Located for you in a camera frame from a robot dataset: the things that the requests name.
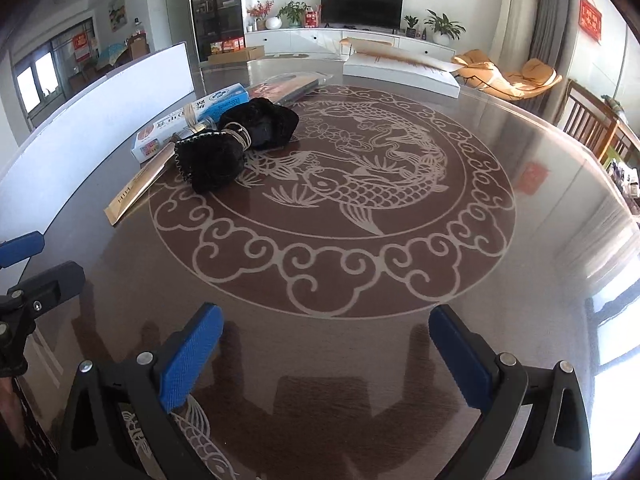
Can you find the wooden chair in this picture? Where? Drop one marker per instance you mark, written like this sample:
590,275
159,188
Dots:
590,120

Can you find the glass balcony door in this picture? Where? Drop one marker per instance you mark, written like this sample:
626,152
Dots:
45,75

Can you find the red door poster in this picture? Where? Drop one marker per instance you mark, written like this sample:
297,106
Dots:
81,41

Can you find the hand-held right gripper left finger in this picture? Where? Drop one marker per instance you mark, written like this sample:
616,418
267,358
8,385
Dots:
190,360

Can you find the red wall hanging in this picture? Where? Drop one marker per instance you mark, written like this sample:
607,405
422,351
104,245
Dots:
590,17

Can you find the bushy green potted plant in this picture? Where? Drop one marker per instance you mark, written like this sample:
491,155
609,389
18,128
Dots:
292,12

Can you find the orange lounge chair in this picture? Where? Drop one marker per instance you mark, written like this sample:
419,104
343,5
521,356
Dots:
520,82

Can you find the dark glass display cabinet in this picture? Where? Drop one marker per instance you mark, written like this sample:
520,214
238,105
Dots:
215,5

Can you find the black television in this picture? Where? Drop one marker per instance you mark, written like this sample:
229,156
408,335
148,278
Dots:
362,7

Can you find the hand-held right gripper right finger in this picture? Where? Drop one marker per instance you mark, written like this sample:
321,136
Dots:
460,360

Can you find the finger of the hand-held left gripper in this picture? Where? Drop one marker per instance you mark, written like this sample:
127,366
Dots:
55,282
20,250

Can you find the orange snack boxes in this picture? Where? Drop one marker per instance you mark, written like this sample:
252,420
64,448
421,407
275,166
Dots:
227,46

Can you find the colourful cloth pile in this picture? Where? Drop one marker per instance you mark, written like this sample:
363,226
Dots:
625,180

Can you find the white low bench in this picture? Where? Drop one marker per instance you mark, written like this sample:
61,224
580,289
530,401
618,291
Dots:
400,72

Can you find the teal umbrella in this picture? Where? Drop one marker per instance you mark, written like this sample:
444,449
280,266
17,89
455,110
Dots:
110,52

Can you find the white round vase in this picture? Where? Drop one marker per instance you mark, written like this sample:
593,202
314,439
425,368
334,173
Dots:
273,23

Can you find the red flowers in vase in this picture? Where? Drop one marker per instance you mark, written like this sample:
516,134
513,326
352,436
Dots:
260,10

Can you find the tan paper packet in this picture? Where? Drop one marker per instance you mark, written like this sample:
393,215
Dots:
130,192

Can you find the flat cardboard box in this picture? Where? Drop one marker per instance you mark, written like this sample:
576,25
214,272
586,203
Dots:
235,55

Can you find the white partition board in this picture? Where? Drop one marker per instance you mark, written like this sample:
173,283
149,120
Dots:
100,105

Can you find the leafy plant in white pot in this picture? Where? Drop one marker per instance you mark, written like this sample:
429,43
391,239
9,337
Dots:
442,25

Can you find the grey curtain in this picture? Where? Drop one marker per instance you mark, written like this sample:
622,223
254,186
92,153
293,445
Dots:
547,35

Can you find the blue and white box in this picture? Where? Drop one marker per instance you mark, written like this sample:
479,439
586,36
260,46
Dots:
165,137

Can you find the person's left hand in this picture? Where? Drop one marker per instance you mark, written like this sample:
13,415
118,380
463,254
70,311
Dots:
6,405

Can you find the black velvet pouch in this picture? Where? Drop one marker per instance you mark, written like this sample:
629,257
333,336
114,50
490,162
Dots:
265,125

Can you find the wooden stool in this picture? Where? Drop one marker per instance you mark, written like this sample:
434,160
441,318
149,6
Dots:
365,41

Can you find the white television cabinet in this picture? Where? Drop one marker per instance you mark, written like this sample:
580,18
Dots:
300,40

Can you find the small wooden cabinet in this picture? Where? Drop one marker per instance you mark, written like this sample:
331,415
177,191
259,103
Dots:
138,46

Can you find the small potted plant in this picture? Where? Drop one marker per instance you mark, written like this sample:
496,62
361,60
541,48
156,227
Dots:
411,24

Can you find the clear plastic packet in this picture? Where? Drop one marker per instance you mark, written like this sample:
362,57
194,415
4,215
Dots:
290,87

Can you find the covered standing air conditioner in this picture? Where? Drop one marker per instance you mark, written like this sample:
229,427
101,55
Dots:
515,10

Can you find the framed wall painting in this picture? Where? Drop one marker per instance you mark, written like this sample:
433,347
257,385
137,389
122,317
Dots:
117,11

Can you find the person's dark dotted clothing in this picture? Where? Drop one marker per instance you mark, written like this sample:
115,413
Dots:
25,445

